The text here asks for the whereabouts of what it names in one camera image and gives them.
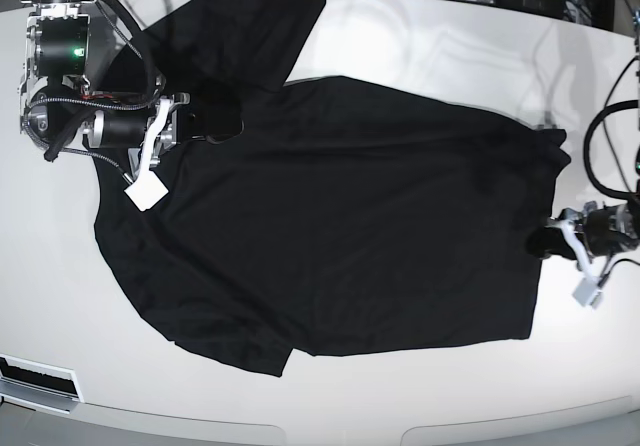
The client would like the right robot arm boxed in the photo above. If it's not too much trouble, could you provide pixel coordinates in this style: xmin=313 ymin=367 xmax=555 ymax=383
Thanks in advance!
xmin=20 ymin=0 xmax=244 ymax=182

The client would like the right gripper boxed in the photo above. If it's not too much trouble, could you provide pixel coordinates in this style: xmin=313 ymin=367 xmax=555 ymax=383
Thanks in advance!
xmin=128 ymin=93 xmax=244 ymax=171

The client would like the black t-shirt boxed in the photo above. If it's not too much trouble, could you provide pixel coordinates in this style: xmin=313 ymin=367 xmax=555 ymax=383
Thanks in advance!
xmin=95 ymin=0 xmax=564 ymax=376

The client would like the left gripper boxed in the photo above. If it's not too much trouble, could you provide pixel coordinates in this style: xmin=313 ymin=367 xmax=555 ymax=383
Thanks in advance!
xmin=526 ymin=205 xmax=597 ymax=261

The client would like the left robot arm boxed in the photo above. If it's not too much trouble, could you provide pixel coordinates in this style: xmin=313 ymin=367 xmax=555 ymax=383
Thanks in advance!
xmin=526 ymin=26 xmax=639 ymax=260

